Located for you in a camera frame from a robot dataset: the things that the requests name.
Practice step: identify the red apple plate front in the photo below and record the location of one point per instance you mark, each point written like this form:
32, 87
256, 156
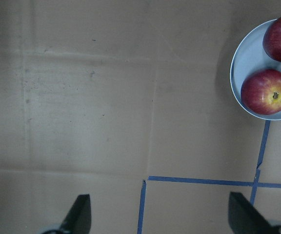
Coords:
261, 92

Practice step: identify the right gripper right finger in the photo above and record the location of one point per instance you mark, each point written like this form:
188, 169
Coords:
243, 218

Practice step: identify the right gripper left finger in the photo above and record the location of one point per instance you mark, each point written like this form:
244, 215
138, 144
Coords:
78, 219

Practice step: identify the white plate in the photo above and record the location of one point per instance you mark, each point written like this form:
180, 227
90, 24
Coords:
248, 58

